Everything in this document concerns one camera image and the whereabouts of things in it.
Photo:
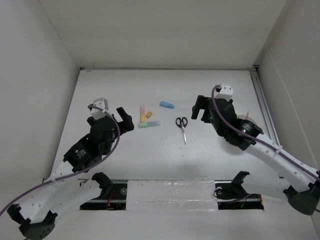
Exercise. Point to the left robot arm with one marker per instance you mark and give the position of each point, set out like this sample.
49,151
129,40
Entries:
50,200

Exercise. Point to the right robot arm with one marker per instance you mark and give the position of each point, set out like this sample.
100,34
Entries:
297,183

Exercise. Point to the orange pink highlighter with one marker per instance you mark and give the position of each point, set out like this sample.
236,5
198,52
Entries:
142,114

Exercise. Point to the small yellow sharpener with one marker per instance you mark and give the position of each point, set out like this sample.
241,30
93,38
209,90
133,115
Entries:
149,114

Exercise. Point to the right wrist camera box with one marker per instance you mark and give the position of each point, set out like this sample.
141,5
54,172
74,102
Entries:
224,91

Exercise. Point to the black handled scissors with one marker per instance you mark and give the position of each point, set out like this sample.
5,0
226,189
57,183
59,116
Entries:
182,122

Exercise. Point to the blue capped marker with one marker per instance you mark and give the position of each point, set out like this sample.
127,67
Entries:
166,105

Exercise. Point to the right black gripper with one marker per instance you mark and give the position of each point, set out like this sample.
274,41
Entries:
202,102

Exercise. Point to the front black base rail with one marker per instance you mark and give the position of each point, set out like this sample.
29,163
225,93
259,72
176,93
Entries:
116,200

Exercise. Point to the white round divided container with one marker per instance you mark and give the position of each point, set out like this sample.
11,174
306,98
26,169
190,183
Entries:
243,117

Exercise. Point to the metal rail right side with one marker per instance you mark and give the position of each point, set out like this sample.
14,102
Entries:
266,114

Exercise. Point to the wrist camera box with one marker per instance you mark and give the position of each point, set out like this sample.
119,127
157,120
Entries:
224,91
99,108

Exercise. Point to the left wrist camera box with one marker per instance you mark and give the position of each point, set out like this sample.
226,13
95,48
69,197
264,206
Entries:
99,108

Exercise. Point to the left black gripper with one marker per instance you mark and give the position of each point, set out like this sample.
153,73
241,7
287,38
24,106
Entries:
126,125

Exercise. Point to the green highlighter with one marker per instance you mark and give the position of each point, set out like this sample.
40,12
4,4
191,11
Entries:
149,124

